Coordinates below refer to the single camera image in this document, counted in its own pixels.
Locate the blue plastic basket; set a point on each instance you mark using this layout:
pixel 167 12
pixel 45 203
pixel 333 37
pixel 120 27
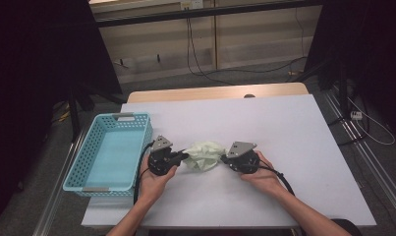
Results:
pixel 103 147

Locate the aluminium floor rail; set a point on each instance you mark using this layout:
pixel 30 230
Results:
pixel 59 183
pixel 372 160

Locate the black metal stand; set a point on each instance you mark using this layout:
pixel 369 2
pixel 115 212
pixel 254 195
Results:
pixel 74 114
pixel 343 91

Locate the white table cover sheet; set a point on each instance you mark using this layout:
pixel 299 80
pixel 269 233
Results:
pixel 235 203

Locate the black horizontal bar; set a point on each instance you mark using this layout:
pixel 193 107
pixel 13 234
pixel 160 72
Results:
pixel 153 18

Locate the white wall socket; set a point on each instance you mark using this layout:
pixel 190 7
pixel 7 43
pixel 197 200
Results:
pixel 192 4

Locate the wooden table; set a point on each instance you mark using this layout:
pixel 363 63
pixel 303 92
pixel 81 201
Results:
pixel 202 93

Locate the light green baby shirt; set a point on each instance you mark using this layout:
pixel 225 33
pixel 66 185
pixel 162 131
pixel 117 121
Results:
pixel 203 155

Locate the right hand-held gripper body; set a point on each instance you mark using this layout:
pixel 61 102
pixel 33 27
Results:
pixel 244 162

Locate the person's right hand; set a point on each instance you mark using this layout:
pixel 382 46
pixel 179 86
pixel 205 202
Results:
pixel 264 180

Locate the black curtain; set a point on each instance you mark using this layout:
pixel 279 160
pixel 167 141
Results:
pixel 375 49
pixel 28 65

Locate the person's left hand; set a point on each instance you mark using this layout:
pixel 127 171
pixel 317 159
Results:
pixel 154 187

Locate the dark round table grommet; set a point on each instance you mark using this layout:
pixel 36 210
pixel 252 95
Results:
pixel 249 96

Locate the small black wall hook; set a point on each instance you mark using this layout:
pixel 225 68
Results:
pixel 121 62
pixel 158 58

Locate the white power plug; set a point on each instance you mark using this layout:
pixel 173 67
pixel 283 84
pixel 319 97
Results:
pixel 356 115

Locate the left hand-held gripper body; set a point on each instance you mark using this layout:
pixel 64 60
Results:
pixel 159 160

